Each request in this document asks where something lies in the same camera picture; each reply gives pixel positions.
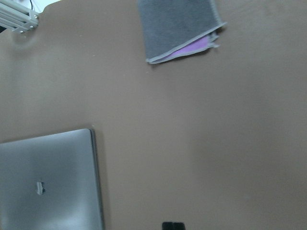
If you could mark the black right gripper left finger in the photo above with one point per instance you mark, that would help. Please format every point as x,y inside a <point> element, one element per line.
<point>167,226</point>

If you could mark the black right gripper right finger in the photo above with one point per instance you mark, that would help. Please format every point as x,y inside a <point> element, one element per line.
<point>178,226</point>

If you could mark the grey purple folded cloth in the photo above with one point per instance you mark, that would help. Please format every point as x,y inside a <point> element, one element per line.
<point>176,28</point>

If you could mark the grey laptop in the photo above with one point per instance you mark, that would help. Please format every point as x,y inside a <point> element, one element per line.
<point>51,183</point>

